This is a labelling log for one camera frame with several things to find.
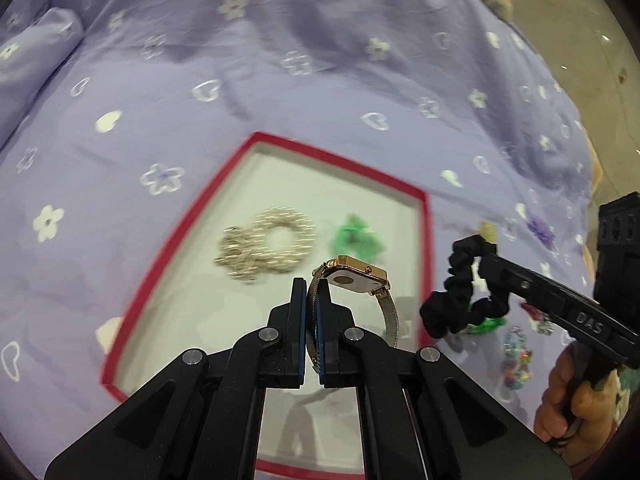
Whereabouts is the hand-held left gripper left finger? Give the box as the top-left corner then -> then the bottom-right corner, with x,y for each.
44,276 -> 307,480

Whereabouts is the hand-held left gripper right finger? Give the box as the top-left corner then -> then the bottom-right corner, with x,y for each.
316,280 -> 571,480

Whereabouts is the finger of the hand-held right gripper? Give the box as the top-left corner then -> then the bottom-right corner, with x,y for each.
477,252 -> 568,317

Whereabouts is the green braided hair tie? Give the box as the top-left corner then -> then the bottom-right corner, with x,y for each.
465,314 -> 509,337

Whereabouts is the black scrunchie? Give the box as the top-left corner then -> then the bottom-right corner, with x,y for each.
419,237 -> 511,340

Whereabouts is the gold wrist watch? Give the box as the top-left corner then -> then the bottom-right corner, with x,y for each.
306,254 -> 402,376

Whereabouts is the pastel colourful bead bracelet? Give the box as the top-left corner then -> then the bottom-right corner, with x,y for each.
501,327 -> 535,403

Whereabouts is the red shallow tray box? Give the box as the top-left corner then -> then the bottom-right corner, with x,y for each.
100,131 -> 433,476

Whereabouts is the person's right hand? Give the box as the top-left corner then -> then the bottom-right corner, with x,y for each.
532,345 -> 621,461

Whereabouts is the purple flower hair accessory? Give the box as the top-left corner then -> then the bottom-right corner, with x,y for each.
527,215 -> 559,252

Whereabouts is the green hair clip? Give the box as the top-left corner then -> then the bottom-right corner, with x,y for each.
327,213 -> 389,262

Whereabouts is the purple flower-print duvet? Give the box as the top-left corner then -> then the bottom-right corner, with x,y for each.
0,0 -> 603,480

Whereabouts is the white pearl bracelet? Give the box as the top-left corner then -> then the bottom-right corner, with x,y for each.
251,207 -> 319,276

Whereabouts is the silver chain bracelet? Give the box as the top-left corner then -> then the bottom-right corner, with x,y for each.
215,226 -> 262,282

